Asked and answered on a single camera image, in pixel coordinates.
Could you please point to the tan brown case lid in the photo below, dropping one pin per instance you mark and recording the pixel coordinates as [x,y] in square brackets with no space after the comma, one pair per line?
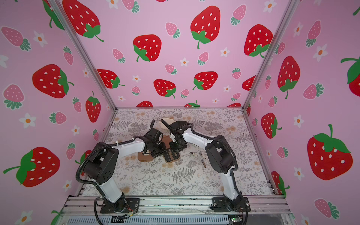
[145,157]

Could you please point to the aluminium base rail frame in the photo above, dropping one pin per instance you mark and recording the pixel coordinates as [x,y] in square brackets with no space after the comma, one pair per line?
[177,210]

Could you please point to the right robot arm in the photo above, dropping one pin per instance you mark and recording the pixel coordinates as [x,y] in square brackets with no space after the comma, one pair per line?
[219,153]

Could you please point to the cream case lid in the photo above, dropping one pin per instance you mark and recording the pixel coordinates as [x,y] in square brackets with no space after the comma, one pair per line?
[166,122]

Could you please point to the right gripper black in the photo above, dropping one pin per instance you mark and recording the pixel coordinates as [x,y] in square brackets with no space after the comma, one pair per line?
[176,126]

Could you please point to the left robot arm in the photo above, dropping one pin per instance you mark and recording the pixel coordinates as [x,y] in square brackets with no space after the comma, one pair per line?
[98,167]

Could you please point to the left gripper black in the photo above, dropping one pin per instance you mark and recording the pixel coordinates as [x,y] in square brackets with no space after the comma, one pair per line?
[163,149]

